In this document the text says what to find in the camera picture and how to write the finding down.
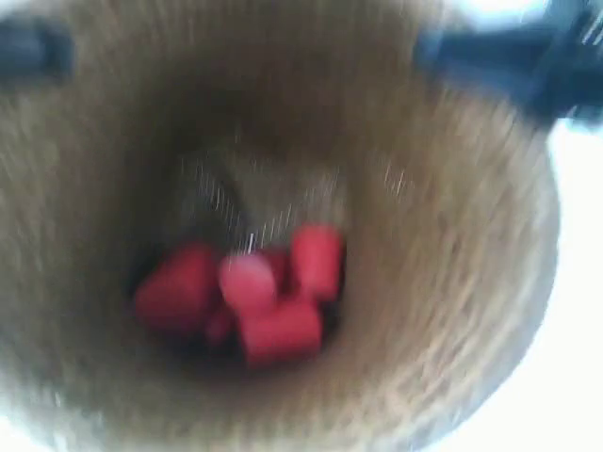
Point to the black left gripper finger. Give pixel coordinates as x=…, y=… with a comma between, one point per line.
x=34, y=48

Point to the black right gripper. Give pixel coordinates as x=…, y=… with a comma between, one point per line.
x=515, y=62

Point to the red cylinder lying left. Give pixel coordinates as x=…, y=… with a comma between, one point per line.
x=178, y=296

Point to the red cylinder lying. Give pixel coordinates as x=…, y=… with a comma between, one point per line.
x=317, y=252
x=178, y=296
x=289, y=332

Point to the brown woven straw basket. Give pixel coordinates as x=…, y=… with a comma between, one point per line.
x=236, y=121

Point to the upright red cylinder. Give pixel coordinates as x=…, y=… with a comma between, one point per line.
x=248, y=284

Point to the red cylinder lying middle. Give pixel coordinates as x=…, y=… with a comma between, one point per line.
x=289, y=332

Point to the red cylinder lying right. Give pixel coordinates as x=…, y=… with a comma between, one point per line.
x=317, y=252

